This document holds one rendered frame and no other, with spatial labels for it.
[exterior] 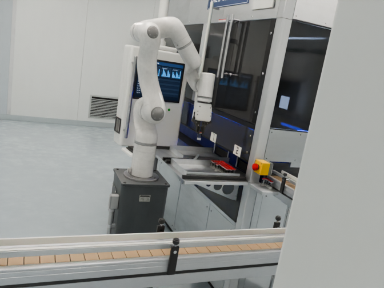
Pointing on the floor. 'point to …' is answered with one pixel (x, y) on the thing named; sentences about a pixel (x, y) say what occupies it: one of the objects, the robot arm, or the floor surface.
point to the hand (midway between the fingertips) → (200, 130)
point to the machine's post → (264, 115)
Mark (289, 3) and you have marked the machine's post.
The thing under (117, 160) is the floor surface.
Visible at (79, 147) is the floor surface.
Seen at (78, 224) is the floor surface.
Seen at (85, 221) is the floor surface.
